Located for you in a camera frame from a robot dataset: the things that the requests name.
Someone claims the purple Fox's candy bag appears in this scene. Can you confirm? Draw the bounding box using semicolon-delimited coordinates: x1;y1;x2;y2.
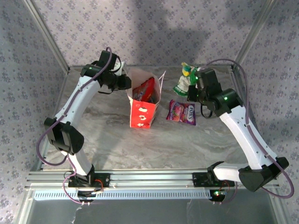
166;99;197;126

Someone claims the thin red wire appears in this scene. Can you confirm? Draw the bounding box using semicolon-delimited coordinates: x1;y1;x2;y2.
219;180;232;194
94;179;105;193

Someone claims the white plastic strip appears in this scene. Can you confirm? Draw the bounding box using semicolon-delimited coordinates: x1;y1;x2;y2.
71;205;82;224

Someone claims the black controller board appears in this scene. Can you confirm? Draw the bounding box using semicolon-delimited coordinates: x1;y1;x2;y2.
77;190;97;203
208;189;227;203

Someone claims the aluminium frame leg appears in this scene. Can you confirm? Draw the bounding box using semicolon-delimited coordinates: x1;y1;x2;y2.
268;189;289;224
17;189;36;224

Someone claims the aluminium rail beam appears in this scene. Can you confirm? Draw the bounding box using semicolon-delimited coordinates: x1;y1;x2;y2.
25;169;280;190

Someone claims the black left controller board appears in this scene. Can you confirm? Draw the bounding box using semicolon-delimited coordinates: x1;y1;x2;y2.
77;190;97;203

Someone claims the aluminium frame post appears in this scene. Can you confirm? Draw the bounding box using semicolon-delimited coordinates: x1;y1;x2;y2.
22;0;71;73
233;0;279;68

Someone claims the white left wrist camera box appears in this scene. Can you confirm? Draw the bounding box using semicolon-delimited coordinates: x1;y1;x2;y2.
114;61;126;76

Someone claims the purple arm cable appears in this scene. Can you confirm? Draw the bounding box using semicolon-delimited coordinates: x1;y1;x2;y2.
36;46;113;205
205;58;295;205

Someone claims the green snack bag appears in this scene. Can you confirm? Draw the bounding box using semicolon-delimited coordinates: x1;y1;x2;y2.
172;62;202;97

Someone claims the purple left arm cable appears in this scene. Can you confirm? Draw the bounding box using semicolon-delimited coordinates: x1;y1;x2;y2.
36;46;113;205

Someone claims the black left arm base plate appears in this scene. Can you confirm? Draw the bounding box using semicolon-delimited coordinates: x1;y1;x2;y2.
67;172;111;189

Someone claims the large red assorted candy bag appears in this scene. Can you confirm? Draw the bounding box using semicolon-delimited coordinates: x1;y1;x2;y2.
132;77;156;103

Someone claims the red and white paper bag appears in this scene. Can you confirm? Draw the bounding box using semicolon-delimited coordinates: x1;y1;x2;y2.
126;67;167;129

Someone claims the black right controller board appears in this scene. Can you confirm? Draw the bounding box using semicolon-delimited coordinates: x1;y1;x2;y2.
208;189;227;203

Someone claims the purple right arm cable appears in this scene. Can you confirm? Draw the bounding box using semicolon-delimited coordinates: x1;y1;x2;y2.
205;58;295;205

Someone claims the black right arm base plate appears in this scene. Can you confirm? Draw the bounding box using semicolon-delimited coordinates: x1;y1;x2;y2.
192;172;236;188

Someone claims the thin black right gripper cable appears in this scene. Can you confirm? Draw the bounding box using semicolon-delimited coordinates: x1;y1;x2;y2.
199;103;214;119

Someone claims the white slotted cable duct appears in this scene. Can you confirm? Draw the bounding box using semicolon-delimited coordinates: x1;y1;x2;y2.
33;189;217;201

